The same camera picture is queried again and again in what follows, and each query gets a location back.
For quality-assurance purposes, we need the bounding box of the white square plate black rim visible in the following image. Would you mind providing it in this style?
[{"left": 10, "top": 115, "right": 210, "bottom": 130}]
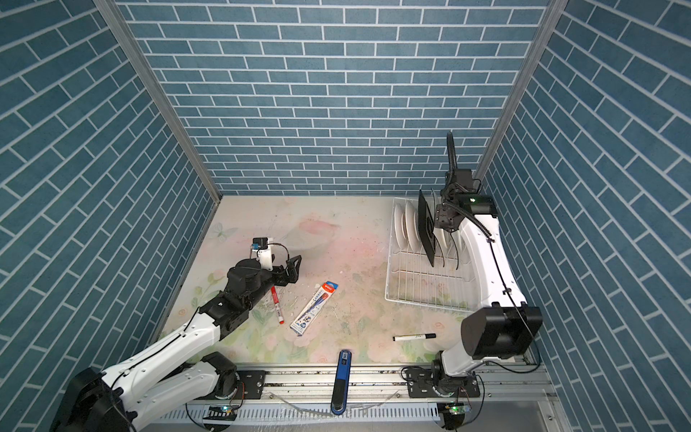
[{"left": 446, "top": 131, "right": 457, "bottom": 175}]

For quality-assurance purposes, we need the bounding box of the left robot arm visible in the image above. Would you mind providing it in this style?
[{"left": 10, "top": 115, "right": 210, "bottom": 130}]
[{"left": 50, "top": 256, "right": 302, "bottom": 431}]

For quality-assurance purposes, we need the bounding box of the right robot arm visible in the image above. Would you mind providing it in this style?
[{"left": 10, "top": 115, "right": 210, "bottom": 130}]
[{"left": 432, "top": 167, "right": 543, "bottom": 395}]

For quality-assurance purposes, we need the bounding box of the red marker pen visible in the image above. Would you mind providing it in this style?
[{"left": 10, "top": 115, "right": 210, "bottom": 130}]
[{"left": 271, "top": 286, "right": 284, "bottom": 325}]

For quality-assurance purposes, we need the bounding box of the pen package red blue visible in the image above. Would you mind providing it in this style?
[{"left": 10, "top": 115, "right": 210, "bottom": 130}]
[{"left": 290, "top": 281, "right": 338, "bottom": 337}]

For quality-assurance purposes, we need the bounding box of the white round plate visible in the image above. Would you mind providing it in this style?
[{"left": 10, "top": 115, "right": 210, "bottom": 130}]
[
  {"left": 405, "top": 201, "right": 422, "bottom": 253},
  {"left": 393, "top": 203, "right": 408, "bottom": 250}
]

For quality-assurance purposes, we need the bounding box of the blue black handheld device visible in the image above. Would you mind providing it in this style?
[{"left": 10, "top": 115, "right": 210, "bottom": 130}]
[{"left": 330, "top": 349, "right": 352, "bottom": 416}]

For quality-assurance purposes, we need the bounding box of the left circuit board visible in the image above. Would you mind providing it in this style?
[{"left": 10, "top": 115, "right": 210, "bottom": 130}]
[{"left": 203, "top": 405, "right": 238, "bottom": 424}]

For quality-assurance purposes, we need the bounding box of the circuit board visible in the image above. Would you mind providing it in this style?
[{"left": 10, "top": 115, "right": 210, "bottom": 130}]
[
  {"left": 442, "top": 402, "right": 471, "bottom": 416},
  {"left": 203, "top": 405, "right": 238, "bottom": 424}
]

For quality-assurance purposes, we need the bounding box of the black white marker pen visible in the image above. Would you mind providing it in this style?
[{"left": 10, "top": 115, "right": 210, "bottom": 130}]
[{"left": 392, "top": 333, "right": 437, "bottom": 342}]

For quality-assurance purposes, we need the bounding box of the right circuit board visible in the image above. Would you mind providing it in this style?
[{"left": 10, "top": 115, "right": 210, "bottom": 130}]
[{"left": 442, "top": 402, "right": 471, "bottom": 416}]

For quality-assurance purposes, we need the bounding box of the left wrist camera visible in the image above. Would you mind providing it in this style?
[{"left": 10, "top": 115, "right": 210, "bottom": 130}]
[{"left": 251, "top": 237, "right": 274, "bottom": 270}]

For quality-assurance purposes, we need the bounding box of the white wire dish rack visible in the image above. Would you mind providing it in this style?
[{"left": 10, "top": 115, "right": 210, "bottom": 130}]
[{"left": 385, "top": 198, "right": 480, "bottom": 312}]

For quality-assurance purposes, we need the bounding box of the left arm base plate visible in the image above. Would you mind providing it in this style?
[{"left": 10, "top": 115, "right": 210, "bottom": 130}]
[{"left": 214, "top": 370, "right": 266, "bottom": 401}]

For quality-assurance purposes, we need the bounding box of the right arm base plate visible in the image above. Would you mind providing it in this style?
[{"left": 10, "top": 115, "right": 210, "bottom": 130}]
[{"left": 399, "top": 365, "right": 480, "bottom": 399}]

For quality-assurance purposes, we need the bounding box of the white cable duct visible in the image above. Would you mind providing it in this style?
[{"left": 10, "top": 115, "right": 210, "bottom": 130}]
[{"left": 154, "top": 402, "right": 441, "bottom": 426}]

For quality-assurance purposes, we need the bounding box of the aluminium rail frame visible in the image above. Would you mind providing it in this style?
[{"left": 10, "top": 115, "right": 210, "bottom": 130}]
[{"left": 101, "top": 363, "right": 573, "bottom": 432}]

